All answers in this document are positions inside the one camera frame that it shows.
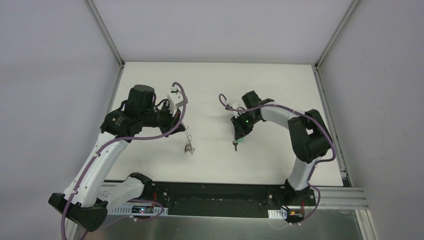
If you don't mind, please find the left white cable duct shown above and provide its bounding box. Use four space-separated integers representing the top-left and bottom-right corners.
107 204 168 217

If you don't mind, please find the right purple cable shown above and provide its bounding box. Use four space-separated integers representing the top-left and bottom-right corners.
218 93 337 183

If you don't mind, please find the key with green tag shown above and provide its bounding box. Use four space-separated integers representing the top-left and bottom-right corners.
232 136 245 152

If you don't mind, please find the white cable duct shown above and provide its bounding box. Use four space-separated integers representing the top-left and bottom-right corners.
107 204 168 217
267 209 288 220

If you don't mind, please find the right white cable duct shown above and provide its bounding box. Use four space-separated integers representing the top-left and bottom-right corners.
267 209 288 220

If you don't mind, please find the large metal keyring with clips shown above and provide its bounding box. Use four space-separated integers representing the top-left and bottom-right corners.
183 124 196 155

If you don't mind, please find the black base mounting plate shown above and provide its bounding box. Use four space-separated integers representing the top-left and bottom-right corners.
144 181 317 219

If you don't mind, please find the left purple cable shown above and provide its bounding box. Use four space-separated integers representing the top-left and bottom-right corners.
60 82 189 240

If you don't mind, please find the aluminium frame post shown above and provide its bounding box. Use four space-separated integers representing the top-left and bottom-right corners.
314 0 362 71
84 0 125 69

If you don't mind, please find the left aluminium frame post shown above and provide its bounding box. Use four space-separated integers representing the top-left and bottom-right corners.
84 0 125 69

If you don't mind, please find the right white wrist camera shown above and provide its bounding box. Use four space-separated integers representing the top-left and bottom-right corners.
227 101 245 119

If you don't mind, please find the left circuit board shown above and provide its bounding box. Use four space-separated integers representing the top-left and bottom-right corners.
131 205 154 215

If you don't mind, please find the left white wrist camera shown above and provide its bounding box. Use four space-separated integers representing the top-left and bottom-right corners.
167 86 185 116

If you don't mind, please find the right circuit board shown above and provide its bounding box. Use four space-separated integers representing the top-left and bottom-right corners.
285 209 305 224

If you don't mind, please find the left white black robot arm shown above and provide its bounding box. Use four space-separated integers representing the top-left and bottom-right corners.
48 82 188 239

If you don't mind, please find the circuit board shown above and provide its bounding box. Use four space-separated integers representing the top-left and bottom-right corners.
131 205 154 215
285 209 305 224

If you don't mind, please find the right aluminium frame post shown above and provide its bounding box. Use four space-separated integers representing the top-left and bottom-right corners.
314 0 362 71

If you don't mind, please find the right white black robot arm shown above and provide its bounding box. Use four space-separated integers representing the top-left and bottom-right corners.
219 91 334 206

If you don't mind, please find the purple cable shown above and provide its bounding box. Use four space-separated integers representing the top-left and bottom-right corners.
218 93 337 183
60 82 189 240

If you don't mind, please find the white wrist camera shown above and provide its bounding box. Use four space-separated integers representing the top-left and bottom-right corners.
227 101 245 119
167 86 185 116

